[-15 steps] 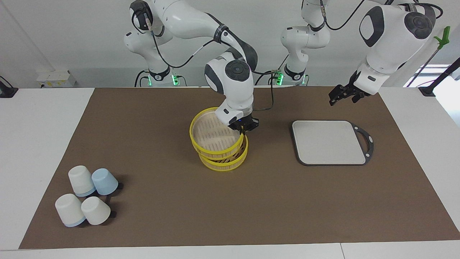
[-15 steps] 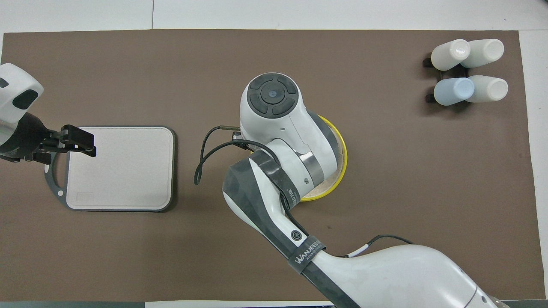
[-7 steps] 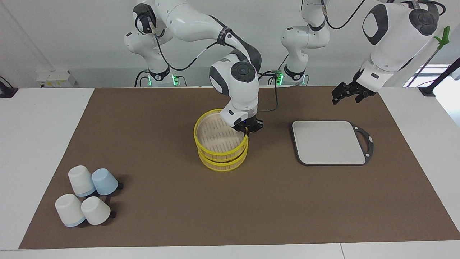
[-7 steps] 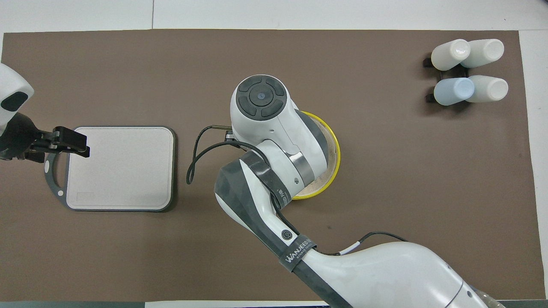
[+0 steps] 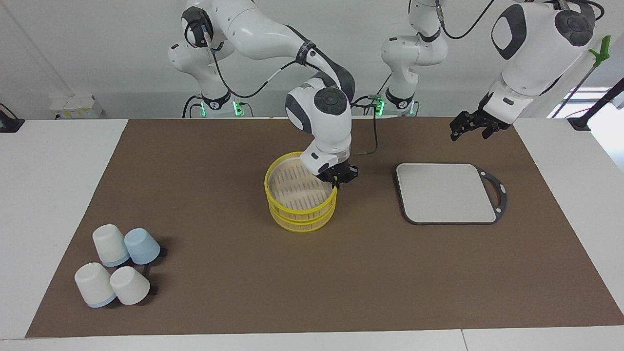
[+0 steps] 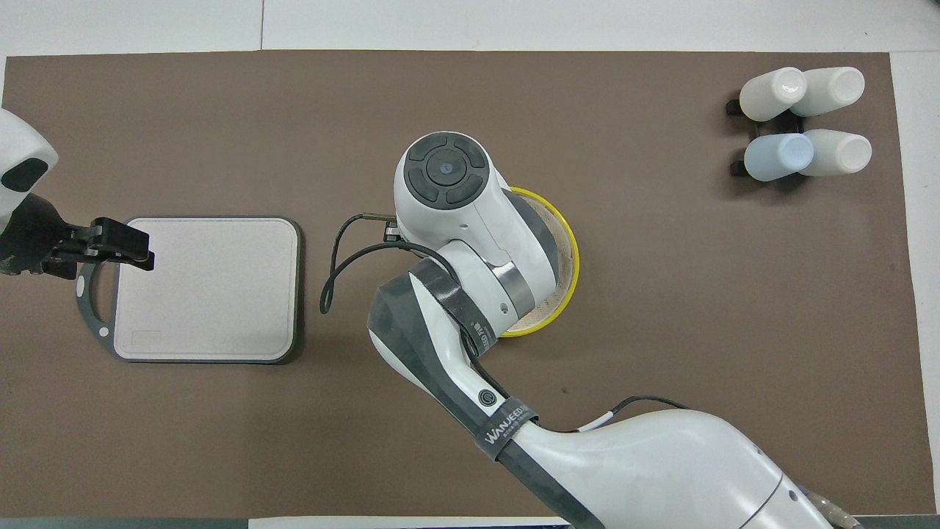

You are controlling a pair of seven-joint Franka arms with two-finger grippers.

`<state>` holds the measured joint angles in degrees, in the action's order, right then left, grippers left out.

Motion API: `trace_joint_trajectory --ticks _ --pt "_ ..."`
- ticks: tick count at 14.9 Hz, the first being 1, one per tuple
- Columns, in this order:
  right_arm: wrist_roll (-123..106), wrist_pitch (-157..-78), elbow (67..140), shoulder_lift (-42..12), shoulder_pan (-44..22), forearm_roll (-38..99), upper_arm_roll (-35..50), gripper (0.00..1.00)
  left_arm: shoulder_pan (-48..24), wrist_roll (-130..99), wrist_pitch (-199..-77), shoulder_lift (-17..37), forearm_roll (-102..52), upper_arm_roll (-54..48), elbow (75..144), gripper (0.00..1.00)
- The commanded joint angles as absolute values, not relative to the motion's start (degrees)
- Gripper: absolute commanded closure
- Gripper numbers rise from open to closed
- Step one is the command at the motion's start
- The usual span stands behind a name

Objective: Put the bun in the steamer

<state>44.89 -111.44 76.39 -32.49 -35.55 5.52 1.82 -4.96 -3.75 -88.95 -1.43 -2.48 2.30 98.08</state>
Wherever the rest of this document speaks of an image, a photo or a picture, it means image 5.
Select yellow steamer tier with liner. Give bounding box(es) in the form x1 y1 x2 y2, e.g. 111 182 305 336
264 151 338 225

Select white steamer liner paper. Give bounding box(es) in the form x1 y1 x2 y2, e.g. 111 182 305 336
270 161 325 213

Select yellow slatted steamer tier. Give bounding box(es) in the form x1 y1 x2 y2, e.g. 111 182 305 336
269 202 337 234

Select brown table mat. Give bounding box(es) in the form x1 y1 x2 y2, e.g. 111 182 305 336
25 116 624 338

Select black stand pole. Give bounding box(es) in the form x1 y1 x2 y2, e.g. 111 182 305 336
568 78 624 131

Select green clamp on rod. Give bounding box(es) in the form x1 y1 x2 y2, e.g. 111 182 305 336
551 35 611 119

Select light blue plastic cup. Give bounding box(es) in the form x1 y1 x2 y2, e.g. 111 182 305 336
124 228 160 265

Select white plastic cup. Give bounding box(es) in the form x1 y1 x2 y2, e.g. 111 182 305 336
110 266 151 306
93 224 130 267
75 262 117 308

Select black table clamp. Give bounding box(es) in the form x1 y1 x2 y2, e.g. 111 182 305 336
0 103 25 133

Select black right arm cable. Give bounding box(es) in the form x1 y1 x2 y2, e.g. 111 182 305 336
205 29 380 157

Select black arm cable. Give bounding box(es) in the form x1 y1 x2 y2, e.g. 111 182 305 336
205 29 380 157
435 0 605 40

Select grey cutting board with handle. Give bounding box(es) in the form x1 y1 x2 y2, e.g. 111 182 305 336
394 162 507 226

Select black left base cable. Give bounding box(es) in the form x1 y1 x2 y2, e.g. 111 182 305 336
346 73 390 117

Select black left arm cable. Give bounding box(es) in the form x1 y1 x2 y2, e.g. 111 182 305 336
435 0 605 40

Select white wall socket boxes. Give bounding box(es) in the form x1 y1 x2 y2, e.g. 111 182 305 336
49 95 104 119

